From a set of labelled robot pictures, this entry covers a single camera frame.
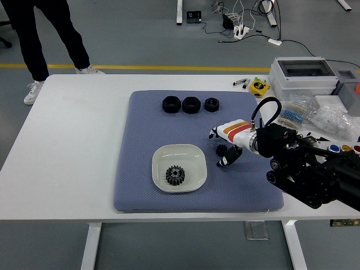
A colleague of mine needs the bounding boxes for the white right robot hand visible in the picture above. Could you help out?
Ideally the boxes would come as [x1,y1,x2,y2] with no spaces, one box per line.
[208,119,255,168]

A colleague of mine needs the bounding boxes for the small black gear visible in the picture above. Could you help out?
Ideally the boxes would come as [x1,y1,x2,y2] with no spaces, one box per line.
[215,143,229,157]

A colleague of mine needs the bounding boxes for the large black gear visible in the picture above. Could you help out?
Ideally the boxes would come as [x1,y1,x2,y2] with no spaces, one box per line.
[165,165,185,186]

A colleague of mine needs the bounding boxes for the small black hex nut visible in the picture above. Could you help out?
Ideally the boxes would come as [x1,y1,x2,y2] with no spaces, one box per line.
[204,97,220,113]

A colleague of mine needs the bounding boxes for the large black hex nut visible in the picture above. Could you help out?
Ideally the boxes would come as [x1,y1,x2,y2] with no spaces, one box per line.
[162,95,181,114]
[182,96,201,114]

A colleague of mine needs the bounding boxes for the white flat box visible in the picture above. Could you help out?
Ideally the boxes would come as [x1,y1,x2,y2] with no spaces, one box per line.
[314,94,345,110]

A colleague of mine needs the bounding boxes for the grey box with orange part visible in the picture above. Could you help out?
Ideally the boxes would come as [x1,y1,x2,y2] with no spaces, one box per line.
[331,69,360,113]

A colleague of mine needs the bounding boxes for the yellow tape measure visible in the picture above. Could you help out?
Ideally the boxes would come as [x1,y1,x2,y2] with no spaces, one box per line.
[249,80,271,98]

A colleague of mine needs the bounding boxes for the white square plate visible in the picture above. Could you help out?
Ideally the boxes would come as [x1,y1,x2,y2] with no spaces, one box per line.
[151,143,208,194]

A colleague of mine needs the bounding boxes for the clear bag of blue resistors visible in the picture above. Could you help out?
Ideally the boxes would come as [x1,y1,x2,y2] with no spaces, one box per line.
[277,94,318,127]

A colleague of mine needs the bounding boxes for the blue-grey padded mat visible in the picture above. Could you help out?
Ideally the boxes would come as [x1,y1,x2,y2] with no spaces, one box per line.
[112,89,285,212]

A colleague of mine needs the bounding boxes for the clear bag of white parts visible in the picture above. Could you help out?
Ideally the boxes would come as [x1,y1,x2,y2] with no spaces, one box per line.
[309,102,360,141]

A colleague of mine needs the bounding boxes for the white power strip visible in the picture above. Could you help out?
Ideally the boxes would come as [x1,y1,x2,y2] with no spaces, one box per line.
[233,24,250,39]

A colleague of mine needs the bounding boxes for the black power adapter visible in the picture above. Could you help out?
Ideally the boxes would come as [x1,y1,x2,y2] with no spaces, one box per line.
[222,13,235,30]

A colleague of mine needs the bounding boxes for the coloured push-button panel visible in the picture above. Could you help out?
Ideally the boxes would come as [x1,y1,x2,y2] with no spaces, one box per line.
[305,136,360,155]

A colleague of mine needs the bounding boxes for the black handheld device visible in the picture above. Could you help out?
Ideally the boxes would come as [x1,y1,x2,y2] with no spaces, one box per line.
[186,10,203,24]

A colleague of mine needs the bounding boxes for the white table leg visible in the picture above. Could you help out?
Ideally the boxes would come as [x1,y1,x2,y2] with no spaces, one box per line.
[282,219,309,270]
[80,222,102,270]

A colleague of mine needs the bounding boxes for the person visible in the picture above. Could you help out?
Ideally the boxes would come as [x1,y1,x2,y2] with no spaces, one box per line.
[0,0,106,106]

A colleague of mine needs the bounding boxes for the black office chair base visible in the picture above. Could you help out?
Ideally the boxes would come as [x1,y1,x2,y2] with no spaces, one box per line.
[0,21,14,48]

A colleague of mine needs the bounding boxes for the grey electrical enclosure box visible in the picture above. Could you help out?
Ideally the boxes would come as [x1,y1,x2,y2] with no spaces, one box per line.
[268,56,338,101]

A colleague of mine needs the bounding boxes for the clear plastic floor bracket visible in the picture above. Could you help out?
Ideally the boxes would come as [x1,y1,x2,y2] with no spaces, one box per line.
[244,220,269,241]

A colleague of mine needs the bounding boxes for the thin black device cable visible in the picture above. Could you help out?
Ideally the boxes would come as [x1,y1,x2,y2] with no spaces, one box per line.
[200,21,236,37]

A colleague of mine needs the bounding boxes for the long black cable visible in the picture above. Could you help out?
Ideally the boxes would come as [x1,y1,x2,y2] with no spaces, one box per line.
[281,39,360,70]

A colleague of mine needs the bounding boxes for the black cable bundle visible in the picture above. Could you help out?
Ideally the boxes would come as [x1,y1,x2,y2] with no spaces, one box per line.
[218,0,282,43]

